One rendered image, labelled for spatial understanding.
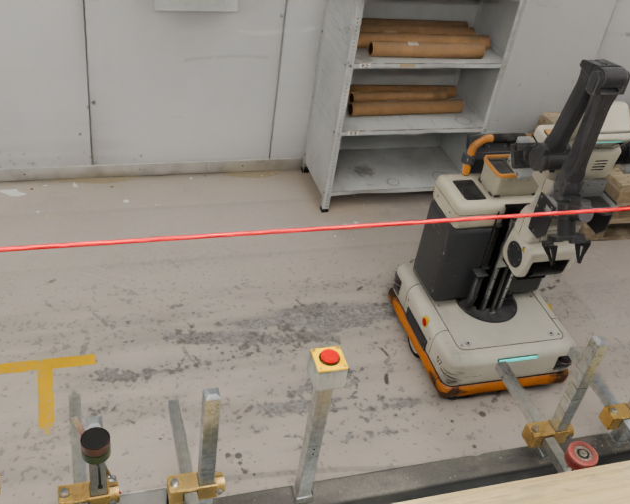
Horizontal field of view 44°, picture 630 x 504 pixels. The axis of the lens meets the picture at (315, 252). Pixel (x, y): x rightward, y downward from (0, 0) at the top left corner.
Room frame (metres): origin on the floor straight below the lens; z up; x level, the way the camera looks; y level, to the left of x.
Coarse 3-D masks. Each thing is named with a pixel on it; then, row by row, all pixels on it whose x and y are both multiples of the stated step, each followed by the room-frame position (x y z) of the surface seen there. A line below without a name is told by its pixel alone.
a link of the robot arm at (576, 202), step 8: (560, 184) 2.14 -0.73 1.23; (560, 192) 2.13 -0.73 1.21; (568, 200) 2.10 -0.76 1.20; (576, 200) 2.08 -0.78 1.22; (584, 200) 2.07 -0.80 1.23; (568, 208) 2.09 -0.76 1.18; (576, 208) 2.06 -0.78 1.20; (584, 208) 2.05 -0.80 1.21; (592, 208) 2.06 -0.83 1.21; (568, 216) 2.08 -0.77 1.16; (576, 216) 2.04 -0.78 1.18; (584, 216) 2.04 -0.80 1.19; (592, 216) 2.05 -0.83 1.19
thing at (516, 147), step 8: (512, 144) 2.39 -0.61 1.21; (520, 144) 2.39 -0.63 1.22; (528, 144) 2.37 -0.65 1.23; (536, 144) 2.35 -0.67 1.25; (512, 152) 2.37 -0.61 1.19; (520, 152) 2.36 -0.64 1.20; (528, 152) 2.34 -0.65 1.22; (512, 160) 2.36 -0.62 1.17; (520, 160) 2.35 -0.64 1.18; (528, 160) 2.33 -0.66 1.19; (520, 168) 2.35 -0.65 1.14
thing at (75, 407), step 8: (72, 400) 1.28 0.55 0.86; (80, 400) 1.28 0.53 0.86; (72, 408) 1.25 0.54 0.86; (80, 408) 1.26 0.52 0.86; (72, 416) 1.23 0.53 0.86; (80, 416) 1.23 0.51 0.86; (72, 424) 1.20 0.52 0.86; (72, 432) 1.18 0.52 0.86; (72, 440) 1.16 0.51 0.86; (72, 448) 1.13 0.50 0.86; (80, 448) 1.14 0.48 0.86; (72, 456) 1.11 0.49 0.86; (80, 456) 1.12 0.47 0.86; (72, 464) 1.09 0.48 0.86; (80, 464) 1.09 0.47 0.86; (80, 472) 1.07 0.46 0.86; (80, 480) 1.05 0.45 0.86
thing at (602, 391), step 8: (568, 352) 1.82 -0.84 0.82; (576, 352) 1.80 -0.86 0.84; (576, 360) 1.78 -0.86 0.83; (592, 384) 1.69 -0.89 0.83; (600, 384) 1.68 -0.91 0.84; (600, 392) 1.65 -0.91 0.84; (608, 392) 1.65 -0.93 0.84; (600, 400) 1.64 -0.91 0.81; (608, 400) 1.62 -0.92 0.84; (616, 400) 1.62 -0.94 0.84; (624, 424) 1.54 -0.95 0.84; (624, 432) 1.53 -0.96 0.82
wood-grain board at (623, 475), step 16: (608, 464) 1.33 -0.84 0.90; (624, 464) 1.34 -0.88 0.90; (528, 480) 1.23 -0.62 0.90; (544, 480) 1.24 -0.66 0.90; (560, 480) 1.25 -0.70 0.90; (576, 480) 1.26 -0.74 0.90; (592, 480) 1.27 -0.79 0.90; (608, 480) 1.28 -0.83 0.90; (624, 480) 1.28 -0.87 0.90; (432, 496) 1.14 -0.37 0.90; (448, 496) 1.15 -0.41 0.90; (464, 496) 1.16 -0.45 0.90; (480, 496) 1.16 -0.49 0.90; (496, 496) 1.17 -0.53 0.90; (512, 496) 1.18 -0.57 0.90; (528, 496) 1.19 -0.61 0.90; (544, 496) 1.19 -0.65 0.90; (560, 496) 1.20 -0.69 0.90; (576, 496) 1.21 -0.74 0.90; (592, 496) 1.22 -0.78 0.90; (608, 496) 1.23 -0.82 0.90; (624, 496) 1.23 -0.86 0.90
